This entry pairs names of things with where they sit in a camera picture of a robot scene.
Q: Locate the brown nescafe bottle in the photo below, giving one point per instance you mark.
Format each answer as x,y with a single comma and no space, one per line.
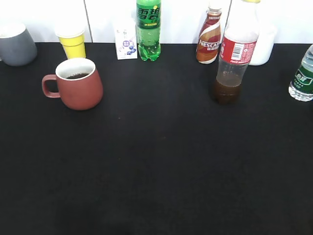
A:
210,35

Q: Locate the white blueberry milk carton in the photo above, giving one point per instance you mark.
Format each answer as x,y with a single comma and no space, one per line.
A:
125,38

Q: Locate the white ceramic mug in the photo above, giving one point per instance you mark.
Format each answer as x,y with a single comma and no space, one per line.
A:
264,45

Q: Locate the green label water bottle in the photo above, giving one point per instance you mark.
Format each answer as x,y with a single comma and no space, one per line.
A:
301,86

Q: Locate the green sprite bottle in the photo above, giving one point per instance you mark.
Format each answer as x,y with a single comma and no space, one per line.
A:
148,21

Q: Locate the grey ceramic mug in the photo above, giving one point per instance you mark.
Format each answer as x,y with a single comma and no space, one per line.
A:
17,47

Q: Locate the red ceramic mug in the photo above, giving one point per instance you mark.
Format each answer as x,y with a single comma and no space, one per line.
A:
76,82

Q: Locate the cola bottle red label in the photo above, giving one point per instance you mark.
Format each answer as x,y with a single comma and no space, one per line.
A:
239,40

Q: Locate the yellow paper cup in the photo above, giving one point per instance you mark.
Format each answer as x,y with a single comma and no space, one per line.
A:
71,37

